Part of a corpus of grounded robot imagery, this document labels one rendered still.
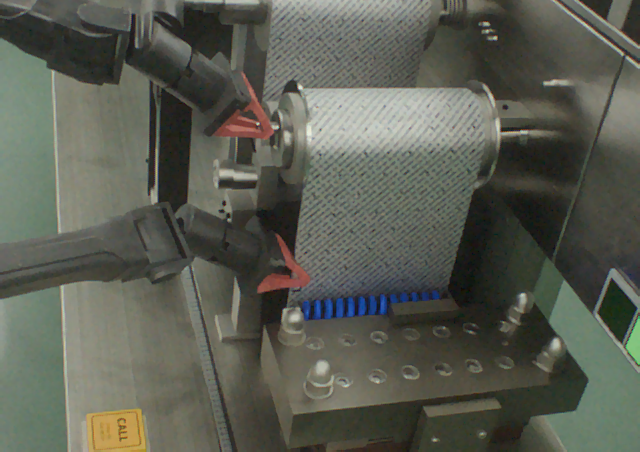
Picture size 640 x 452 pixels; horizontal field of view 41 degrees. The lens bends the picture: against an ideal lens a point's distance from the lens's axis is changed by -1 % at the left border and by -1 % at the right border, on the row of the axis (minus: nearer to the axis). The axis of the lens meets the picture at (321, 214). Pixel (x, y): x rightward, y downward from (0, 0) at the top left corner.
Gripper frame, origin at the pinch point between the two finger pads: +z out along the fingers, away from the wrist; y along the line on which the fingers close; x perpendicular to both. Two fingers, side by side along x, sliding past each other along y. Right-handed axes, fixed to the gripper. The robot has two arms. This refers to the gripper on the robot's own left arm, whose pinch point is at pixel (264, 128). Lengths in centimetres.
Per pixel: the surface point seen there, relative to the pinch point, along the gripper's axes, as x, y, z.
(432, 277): -1.1, 8.2, 32.3
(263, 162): -4.5, -1.9, 4.9
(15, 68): -139, -279, 68
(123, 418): -37.8, 15.6, 5.6
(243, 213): -11.7, -0.6, 7.7
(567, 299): -17, -87, 198
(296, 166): 0.1, 5.2, 3.8
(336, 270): -8.1, 7.5, 19.3
